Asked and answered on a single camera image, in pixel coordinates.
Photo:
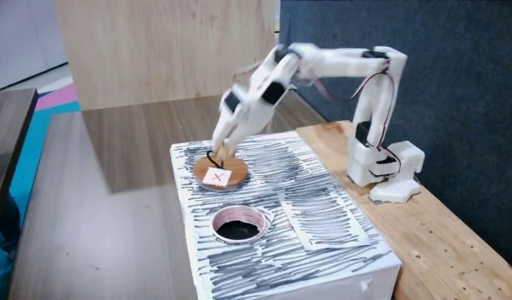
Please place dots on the round wooden lid, black loop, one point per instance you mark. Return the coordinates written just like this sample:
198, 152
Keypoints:
238, 168

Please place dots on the white card with red cross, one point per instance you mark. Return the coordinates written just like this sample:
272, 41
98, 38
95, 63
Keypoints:
217, 177

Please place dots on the light wooden board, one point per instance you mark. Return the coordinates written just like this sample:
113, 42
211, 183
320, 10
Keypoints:
156, 50

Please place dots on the scribbled paper sheet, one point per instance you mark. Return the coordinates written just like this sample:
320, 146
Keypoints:
322, 221

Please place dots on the white box with black scribbles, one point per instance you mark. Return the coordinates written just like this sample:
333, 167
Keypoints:
281, 258

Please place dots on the grey fabric partition panel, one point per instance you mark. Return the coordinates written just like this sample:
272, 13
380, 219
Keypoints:
456, 62

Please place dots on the dark wooden table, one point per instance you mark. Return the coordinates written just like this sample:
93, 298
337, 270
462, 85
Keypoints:
8, 137

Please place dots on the light wooden beam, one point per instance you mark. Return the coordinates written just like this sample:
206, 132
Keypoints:
439, 250

